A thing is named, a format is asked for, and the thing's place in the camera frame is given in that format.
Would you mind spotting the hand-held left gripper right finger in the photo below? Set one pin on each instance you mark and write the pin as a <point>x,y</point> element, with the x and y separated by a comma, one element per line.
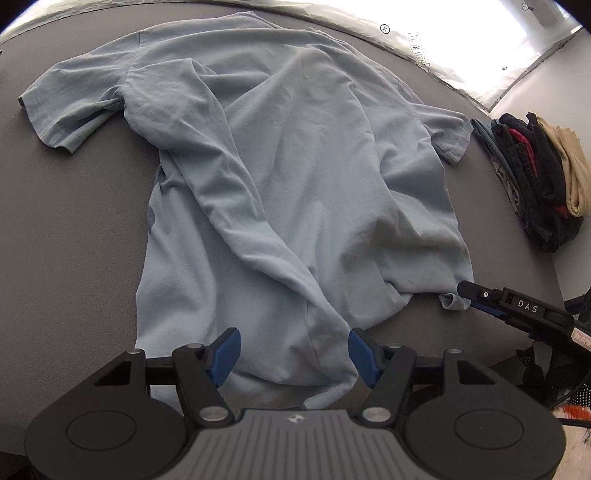
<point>362,355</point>

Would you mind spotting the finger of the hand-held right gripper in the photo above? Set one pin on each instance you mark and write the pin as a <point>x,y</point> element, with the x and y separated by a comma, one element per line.
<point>480,291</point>
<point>491,310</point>

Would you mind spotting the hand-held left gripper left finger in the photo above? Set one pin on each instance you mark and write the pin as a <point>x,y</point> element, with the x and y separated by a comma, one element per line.
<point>224,355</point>

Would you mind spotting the light blue T-shirt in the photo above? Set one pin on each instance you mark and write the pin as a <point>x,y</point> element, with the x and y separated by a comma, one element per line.
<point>300,161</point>

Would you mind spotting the black folded clothes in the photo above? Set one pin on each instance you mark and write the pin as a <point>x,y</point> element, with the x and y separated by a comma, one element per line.
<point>535,194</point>

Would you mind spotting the fluffy white orange rug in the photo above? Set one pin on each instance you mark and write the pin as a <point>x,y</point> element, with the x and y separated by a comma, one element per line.
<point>579,443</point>

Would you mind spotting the tan folded garment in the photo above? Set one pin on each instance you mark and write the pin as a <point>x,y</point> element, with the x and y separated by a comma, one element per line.
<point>575,170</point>

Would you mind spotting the blue folded jeans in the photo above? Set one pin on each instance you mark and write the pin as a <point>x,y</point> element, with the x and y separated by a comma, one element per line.
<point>489,136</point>

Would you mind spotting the red folded garment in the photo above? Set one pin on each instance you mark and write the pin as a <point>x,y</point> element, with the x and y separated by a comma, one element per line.
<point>519,138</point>

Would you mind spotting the printed white sheet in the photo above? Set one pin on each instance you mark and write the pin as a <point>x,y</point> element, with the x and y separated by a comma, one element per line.
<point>461,41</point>

